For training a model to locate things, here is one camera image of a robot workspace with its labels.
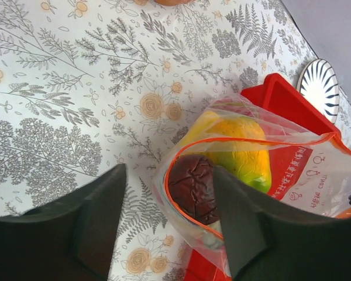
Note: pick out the dark purple fruit toy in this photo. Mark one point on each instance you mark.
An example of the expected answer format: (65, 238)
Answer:
(190, 184)

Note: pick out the orange plastic tub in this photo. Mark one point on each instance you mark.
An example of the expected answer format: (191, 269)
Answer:
(172, 2)

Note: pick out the striped round plate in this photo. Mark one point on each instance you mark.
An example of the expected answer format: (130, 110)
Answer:
(319, 85)

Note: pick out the yellow orange mango toy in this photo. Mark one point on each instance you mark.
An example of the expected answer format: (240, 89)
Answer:
(242, 159)

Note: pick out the red plastic tray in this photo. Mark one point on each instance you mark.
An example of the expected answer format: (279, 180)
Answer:
(279, 97)

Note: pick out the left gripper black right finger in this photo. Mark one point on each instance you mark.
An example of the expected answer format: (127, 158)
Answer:
(266, 239)

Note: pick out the orange fruit toy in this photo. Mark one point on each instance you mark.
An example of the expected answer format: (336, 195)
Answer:
(344, 214)

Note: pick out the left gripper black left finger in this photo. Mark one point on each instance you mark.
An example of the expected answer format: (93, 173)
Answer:
(70, 238)

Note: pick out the clear zip top bag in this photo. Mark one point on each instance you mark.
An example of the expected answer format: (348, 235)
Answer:
(308, 171)

